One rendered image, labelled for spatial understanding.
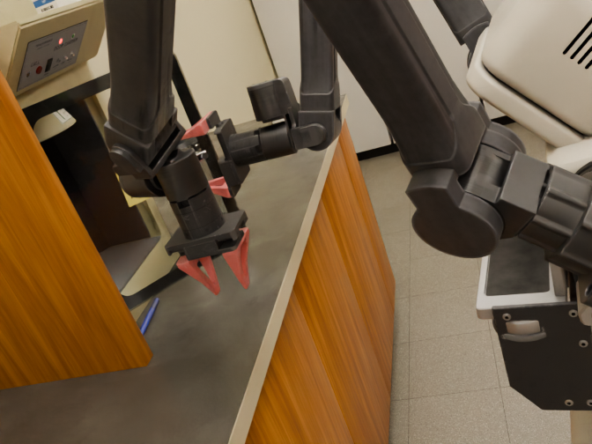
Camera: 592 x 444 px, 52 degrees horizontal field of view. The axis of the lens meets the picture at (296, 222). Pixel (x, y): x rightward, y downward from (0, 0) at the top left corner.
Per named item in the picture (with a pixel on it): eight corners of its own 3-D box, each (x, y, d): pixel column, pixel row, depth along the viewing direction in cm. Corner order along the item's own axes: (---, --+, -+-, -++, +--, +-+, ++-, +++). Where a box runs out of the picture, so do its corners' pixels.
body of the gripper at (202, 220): (185, 236, 85) (163, 190, 82) (250, 220, 82) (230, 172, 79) (168, 260, 79) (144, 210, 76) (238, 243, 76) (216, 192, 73)
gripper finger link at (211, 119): (175, 120, 106) (224, 107, 104) (191, 156, 109) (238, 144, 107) (162, 133, 101) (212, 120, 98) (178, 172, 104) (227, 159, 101)
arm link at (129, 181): (118, 150, 68) (158, 98, 72) (68, 156, 76) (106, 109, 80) (184, 216, 75) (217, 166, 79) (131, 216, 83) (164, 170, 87)
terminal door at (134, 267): (116, 317, 111) (5, 115, 95) (248, 236, 124) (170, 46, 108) (118, 319, 110) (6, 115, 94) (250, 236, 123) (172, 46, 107)
